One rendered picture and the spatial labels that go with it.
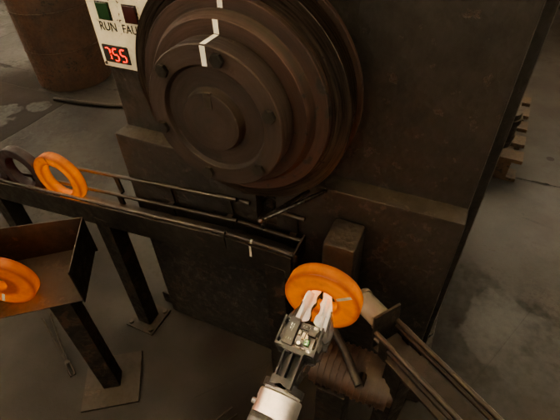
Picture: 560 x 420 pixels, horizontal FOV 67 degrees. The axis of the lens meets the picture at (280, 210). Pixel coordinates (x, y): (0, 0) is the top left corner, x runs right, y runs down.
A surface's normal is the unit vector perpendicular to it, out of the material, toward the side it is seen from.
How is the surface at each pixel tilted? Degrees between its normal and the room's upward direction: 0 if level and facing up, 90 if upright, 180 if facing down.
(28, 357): 1
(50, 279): 5
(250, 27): 33
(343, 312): 88
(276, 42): 45
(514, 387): 0
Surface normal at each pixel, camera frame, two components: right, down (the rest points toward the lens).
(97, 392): -0.03, -0.74
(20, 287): -0.04, 0.69
